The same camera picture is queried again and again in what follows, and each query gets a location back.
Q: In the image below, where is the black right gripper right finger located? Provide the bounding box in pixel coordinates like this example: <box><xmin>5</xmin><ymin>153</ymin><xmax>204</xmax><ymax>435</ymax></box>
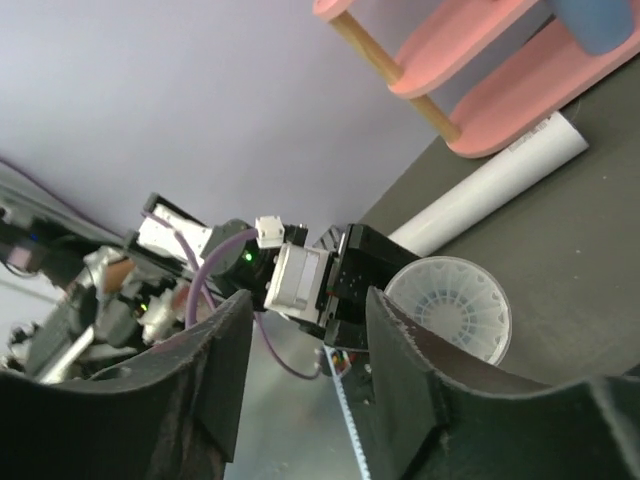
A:
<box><xmin>366</xmin><ymin>288</ymin><xmax>639</xmax><ymax>479</ymax></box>

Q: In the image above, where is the white shuttlecock tube on table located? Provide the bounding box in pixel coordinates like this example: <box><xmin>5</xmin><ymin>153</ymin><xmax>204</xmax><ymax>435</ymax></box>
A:
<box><xmin>390</xmin><ymin>112</ymin><xmax>589</xmax><ymax>256</ymax></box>

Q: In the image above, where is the white shuttlecock tube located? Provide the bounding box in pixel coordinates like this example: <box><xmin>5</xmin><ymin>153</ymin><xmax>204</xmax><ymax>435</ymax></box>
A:
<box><xmin>390</xmin><ymin>112</ymin><xmax>589</xmax><ymax>256</ymax></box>
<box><xmin>382</xmin><ymin>255</ymin><xmax>513</xmax><ymax>367</ymax></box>

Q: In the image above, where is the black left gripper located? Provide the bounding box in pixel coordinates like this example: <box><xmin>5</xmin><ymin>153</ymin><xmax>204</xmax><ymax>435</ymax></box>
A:
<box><xmin>263</xmin><ymin>224</ymin><xmax>419</xmax><ymax>350</ymax></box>

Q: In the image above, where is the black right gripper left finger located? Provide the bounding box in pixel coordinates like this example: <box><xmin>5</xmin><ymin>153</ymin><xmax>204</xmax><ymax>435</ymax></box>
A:
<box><xmin>1</xmin><ymin>291</ymin><xmax>253</xmax><ymax>479</ymax></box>

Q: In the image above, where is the pink three-tier wooden shelf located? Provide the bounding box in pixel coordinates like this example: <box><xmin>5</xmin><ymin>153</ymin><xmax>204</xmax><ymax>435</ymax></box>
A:
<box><xmin>312</xmin><ymin>1</ymin><xmax>639</xmax><ymax>158</ymax></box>

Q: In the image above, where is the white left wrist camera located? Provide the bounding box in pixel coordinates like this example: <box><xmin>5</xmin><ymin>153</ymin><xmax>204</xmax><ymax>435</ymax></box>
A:
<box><xmin>254</xmin><ymin>216</ymin><xmax>285</xmax><ymax>250</ymax></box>

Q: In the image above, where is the blue cup on shelf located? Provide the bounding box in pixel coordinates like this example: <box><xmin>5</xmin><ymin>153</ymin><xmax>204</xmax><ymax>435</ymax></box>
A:
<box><xmin>547</xmin><ymin>0</ymin><xmax>635</xmax><ymax>55</ymax></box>

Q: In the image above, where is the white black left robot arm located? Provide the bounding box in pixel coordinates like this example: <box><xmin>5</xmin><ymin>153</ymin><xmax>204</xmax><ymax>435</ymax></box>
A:
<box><xmin>1</xmin><ymin>195</ymin><xmax>415</xmax><ymax>383</ymax></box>

